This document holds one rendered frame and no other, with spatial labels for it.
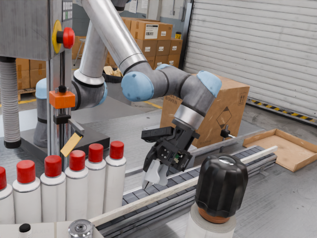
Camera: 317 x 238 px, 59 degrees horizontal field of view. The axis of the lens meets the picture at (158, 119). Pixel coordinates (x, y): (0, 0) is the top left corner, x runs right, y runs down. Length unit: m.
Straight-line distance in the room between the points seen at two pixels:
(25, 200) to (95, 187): 0.16
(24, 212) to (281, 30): 4.60
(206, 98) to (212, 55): 4.65
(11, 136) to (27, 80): 3.50
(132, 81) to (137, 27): 3.74
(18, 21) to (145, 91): 0.31
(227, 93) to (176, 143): 0.53
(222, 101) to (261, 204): 0.44
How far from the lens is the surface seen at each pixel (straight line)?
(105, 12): 0.80
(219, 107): 1.22
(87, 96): 1.09
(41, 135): 1.07
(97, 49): 1.03
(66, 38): 0.54
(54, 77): 0.70
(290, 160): 1.42
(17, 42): 0.55
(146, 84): 0.69
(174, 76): 0.78
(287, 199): 1.13
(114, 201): 0.75
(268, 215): 1.02
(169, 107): 1.28
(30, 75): 4.18
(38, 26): 0.54
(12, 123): 0.66
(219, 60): 5.32
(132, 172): 0.81
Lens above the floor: 1.40
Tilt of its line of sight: 22 degrees down
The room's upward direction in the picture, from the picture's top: 8 degrees clockwise
